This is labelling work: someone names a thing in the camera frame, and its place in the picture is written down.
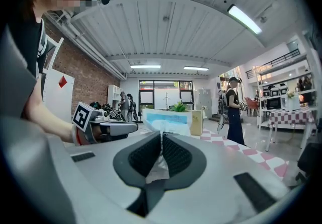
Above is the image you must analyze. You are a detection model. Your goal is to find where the black balcony railing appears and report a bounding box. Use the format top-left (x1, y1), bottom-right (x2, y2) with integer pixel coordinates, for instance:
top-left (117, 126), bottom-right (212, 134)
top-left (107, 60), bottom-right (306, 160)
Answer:
top-left (245, 49), bottom-right (301, 79)

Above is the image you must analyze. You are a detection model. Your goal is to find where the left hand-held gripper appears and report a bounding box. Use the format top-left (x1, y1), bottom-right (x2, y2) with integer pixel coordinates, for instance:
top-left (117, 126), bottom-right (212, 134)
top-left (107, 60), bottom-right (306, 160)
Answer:
top-left (71, 102), bottom-right (139, 146)

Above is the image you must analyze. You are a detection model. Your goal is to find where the red white checked tablecloth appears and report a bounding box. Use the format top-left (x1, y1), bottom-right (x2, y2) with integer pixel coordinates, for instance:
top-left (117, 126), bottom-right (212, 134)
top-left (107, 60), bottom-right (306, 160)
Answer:
top-left (200, 128), bottom-right (290, 181)

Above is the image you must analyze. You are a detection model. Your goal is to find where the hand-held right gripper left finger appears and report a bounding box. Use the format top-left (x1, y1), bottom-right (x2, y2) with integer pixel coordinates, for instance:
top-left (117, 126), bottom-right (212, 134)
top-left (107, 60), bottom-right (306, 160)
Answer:
top-left (49, 131), bottom-right (162, 224)

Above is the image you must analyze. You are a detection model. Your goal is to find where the white tall cabinet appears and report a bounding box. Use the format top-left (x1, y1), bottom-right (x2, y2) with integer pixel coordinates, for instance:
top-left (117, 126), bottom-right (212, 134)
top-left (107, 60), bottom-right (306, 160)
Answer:
top-left (107, 84), bottom-right (121, 108)

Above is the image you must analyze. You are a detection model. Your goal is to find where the black microwave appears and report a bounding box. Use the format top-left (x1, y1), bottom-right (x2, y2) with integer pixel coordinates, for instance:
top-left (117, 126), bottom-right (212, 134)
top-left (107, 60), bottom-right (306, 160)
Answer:
top-left (266, 97), bottom-right (282, 110)

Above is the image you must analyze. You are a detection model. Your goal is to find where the small checked cloth table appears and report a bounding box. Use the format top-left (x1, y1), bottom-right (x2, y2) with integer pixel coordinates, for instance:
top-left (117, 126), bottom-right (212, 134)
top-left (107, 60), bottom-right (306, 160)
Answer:
top-left (267, 107), bottom-right (318, 152)

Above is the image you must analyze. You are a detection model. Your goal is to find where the white panel red diamond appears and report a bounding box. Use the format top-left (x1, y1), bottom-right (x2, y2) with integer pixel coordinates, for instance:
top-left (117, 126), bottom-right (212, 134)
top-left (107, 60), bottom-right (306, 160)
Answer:
top-left (42, 68), bottom-right (75, 124)

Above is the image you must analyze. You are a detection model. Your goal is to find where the ceiling light panel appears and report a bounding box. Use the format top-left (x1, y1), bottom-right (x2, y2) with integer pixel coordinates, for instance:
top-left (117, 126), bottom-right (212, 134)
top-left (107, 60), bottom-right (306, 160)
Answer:
top-left (227, 4), bottom-right (262, 35)
top-left (183, 65), bottom-right (209, 71)
top-left (130, 64), bottom-right (162, 69)

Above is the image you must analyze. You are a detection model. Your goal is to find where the black framed window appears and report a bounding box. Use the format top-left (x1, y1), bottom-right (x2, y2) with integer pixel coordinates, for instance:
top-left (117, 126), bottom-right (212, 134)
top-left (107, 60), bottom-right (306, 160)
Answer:
top-left (138, 80), bottom-right (194, 112)

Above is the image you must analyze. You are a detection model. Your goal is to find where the white and blue plastic packet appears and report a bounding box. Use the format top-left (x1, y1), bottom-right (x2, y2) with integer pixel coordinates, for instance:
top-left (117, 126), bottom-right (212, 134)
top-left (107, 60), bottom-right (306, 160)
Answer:
top-left (142, 108), bottom-right (192, 184)

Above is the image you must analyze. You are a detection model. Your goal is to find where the person's left forearm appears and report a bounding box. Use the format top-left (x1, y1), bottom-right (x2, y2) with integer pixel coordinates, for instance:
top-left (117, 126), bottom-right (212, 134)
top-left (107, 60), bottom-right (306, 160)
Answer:
top-left (24, 77), bottom-right (76, 144)

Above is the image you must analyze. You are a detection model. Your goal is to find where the person's left hand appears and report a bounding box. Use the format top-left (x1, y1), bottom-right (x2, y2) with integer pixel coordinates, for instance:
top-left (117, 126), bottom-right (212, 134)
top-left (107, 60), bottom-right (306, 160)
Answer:
top-left (92, 124), bottom-right (111, 142)

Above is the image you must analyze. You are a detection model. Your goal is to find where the person's black shirt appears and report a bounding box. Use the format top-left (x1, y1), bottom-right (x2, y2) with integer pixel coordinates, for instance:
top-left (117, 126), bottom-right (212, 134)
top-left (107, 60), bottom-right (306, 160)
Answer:
top-left (7, 14), bottom-right (48, 80)

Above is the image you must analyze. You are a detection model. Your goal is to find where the grey metal locker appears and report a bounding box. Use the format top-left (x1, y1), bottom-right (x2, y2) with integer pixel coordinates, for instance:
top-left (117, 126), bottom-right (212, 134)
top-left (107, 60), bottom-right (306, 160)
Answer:
top-left (198, 89), bottom-right (212, 118)

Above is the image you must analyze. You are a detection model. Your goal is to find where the green potted plant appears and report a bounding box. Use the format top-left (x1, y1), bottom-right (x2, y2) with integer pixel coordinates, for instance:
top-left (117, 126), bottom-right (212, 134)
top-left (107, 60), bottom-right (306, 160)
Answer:
top-left (170, 101), bottom-right (189, 113)

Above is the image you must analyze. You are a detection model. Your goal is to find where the pink chair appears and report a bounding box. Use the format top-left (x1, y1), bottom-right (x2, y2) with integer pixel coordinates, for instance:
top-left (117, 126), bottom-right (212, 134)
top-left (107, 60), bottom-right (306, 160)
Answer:
top-left (244, 97), bottom-right (260, 115)

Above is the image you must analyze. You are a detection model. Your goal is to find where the white shelf rack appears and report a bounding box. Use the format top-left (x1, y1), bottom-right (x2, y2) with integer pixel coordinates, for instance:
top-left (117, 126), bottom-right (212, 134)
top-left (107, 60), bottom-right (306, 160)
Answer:
top-left (256, 66), bottom-right (317, 128)

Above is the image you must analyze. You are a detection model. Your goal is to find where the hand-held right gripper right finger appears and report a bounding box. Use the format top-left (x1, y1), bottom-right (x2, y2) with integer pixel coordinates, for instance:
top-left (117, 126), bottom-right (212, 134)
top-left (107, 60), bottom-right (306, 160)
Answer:
top-left (160, 131), bottom-right (290, 224)

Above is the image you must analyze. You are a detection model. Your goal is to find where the brown cardboard box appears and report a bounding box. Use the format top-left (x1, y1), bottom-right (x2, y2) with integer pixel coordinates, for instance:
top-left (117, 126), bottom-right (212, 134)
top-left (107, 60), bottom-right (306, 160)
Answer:
top-left (190, 109), bottom-right (204, 136)

